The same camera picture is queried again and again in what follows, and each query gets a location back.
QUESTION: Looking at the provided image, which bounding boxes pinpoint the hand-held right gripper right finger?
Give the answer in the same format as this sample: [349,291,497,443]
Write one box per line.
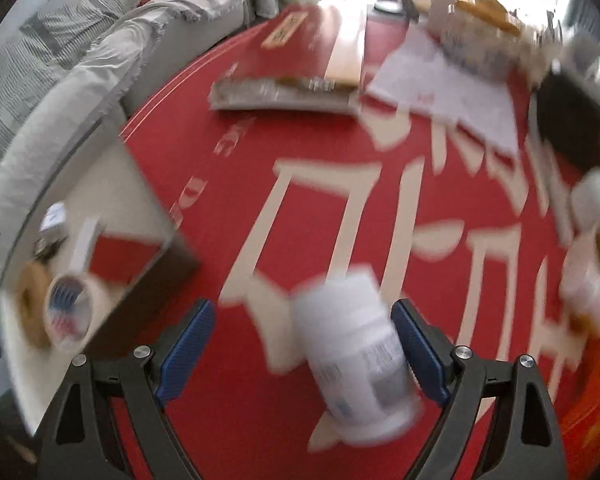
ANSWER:
[391,298,567,480]

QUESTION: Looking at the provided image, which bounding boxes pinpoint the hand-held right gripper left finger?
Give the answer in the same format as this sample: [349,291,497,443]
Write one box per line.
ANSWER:
[37,298,216,480]

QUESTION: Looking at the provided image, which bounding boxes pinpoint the white pill bottle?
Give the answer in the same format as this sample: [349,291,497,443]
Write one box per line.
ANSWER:
[292,267,423,448]

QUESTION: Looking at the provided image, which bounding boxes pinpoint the white tape roll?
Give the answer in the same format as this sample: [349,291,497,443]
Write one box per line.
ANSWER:
[45,272,113,351]

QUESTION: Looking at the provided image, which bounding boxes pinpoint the dark red box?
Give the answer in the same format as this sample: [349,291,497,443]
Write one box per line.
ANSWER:
[87,237,168,286]

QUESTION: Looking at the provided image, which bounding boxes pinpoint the tan foam ring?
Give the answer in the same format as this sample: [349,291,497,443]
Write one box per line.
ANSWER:
[19,260,56,348]

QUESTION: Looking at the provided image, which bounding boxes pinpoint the grey tray box white inside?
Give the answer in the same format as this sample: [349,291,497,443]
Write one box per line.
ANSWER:
[0,102,203,438]

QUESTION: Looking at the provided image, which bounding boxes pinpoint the small white block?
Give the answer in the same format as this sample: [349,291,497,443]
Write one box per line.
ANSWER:
[70,217,103,273]

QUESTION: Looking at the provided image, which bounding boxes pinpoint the white jar right edge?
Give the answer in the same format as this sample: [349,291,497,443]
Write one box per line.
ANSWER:
[560,232,600,338]

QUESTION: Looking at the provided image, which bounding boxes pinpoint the white jar teal lid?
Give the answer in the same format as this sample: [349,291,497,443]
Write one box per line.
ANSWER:
[570,167,600,231]

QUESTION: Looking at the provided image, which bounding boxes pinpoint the light grey sofa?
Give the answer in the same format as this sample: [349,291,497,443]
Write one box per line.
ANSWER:
[122,0,366,116]

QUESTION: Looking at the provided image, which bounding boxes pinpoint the white paper sheets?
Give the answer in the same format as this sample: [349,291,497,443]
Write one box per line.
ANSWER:
[365,25,518,156]

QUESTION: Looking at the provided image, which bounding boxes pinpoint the black box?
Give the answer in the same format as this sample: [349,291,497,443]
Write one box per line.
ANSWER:
[535,60,600,176]

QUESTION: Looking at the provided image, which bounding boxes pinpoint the grey sofa with blanket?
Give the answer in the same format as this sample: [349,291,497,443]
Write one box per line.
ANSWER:
[0,0,281,286]

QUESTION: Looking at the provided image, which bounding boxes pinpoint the blurred patterned container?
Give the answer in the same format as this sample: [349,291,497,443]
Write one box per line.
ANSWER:
[440,0,533,81]

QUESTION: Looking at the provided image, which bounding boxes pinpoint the striped grey cushion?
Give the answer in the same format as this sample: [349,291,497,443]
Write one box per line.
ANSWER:
[0,0,156,161]

